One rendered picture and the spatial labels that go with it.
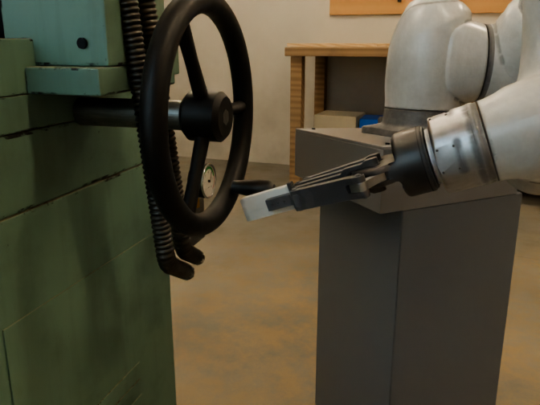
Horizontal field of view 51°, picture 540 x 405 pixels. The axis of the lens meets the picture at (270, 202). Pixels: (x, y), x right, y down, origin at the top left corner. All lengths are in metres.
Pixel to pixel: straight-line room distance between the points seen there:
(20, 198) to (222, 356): 1.14
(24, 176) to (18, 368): 0.22
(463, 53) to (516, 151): 0.58
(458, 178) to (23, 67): 0.49
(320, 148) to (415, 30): 0.29
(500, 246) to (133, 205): 0.74
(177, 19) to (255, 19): 3.62
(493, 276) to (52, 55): 0.95
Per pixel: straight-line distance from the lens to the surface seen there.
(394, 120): 1.18
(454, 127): 0.62
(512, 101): 0.62
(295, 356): 1.74
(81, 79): 0.66
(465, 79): 1.18
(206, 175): 0.99
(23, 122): 0.70
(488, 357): 1.37
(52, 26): 0.70
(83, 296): 0.82
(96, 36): 0.67
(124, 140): 0.87
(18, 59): 0.69
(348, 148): 1.09
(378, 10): 3.97
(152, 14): 0.72
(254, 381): 1.63
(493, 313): 1.32
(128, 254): 0.90
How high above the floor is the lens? 0.90
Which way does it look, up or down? 16 degrees down
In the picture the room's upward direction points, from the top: straight up
